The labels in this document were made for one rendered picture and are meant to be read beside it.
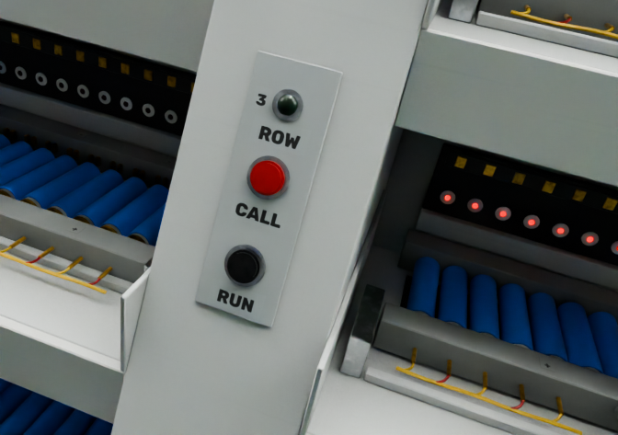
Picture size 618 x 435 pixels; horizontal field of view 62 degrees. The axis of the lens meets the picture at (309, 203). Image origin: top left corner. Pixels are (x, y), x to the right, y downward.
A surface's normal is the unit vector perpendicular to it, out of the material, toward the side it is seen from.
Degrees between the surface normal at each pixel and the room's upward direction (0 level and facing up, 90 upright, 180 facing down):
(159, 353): 90
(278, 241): 90
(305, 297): 90
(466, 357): 111
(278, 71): 90
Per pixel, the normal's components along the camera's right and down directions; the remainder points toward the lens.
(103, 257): -0.28, 0.43
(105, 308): 0.18, -0.85
